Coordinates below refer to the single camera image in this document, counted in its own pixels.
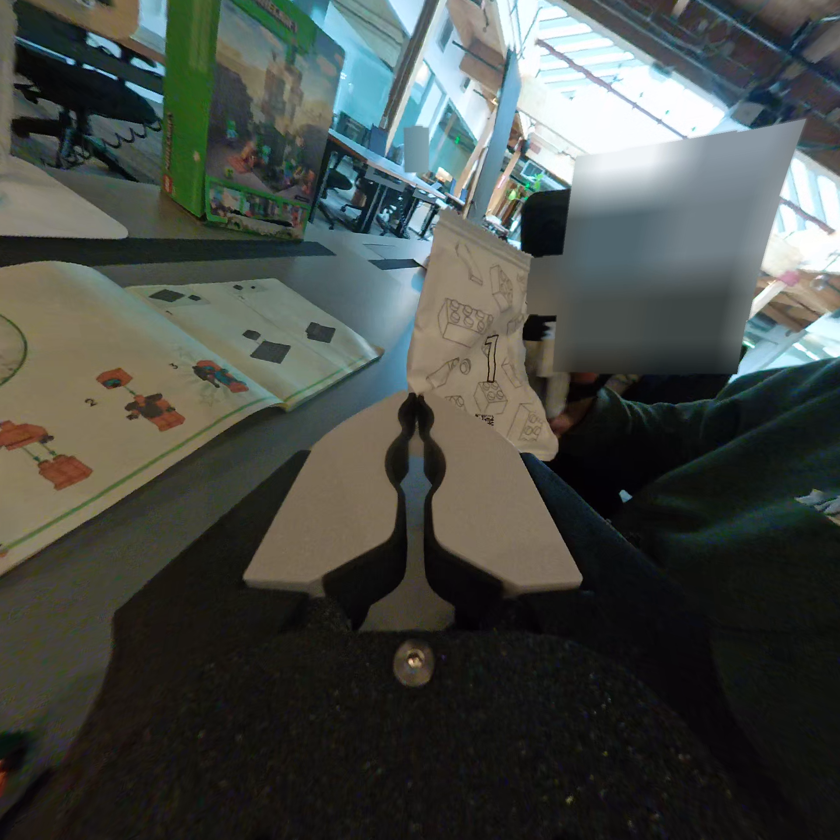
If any wooden table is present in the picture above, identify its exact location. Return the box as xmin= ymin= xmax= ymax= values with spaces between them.
xmin=27 ymin=0 xmax=169 ymax=67

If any green toy brick box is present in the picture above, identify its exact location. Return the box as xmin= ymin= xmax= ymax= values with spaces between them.
xmin=161 ymin=0 xmax=346 ymax=241

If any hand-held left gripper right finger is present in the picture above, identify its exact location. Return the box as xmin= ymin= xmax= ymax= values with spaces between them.
xmin=420 ymin=390 xmax=585 ymax=590

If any white plastic parts bag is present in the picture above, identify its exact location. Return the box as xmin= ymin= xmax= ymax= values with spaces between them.
xmin=407 ymin=210 xmax=560 ymax=463

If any white instruction booklet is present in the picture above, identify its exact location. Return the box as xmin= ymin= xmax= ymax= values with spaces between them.
xmin=0 ymin=260 xmax=384 ymax=576

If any black office table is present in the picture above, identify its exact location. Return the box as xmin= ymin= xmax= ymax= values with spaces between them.
xmin=319 ymin=129 xmax=460 ymax=237

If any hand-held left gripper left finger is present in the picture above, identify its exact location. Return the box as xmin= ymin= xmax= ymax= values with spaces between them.
xmin=243 ymin=392 xmax=418 ymax=588

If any black office chair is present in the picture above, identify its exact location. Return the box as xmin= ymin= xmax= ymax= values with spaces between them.
xmin=11 ymin=37 xmax=165 ymax=182

